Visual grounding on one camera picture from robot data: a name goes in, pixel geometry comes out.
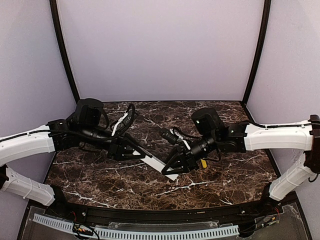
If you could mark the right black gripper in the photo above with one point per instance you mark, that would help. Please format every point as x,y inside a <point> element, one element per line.
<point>184,157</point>

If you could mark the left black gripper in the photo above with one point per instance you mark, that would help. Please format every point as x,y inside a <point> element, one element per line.
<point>119,150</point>

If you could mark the white remote control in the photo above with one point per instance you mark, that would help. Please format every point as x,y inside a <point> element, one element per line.
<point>154,162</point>

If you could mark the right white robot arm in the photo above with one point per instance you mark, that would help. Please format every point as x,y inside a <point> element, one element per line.
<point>249,136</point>

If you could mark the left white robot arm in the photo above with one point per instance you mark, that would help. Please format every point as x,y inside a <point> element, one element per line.
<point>81,127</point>

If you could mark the yellow handled screwdriver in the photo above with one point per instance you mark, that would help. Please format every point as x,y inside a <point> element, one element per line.
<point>204,163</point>

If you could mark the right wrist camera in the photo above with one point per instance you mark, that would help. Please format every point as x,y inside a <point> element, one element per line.
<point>174,138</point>

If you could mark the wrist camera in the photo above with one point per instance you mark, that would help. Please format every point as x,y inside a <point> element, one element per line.
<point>174,138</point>
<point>123,123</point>

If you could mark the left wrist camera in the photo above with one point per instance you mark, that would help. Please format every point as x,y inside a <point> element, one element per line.
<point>123,123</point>

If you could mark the black front table rail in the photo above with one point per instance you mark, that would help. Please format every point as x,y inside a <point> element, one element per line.
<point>91,215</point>

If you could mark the white slotted cable duct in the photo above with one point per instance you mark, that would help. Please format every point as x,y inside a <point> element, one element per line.
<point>130,231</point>

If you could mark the left black frame post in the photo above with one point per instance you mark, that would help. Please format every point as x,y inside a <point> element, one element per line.
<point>62,49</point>

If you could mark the black frame post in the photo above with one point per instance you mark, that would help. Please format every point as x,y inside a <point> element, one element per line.
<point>258,50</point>
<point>62,49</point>

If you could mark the right black frame post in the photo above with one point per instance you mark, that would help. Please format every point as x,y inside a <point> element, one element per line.
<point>258,50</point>

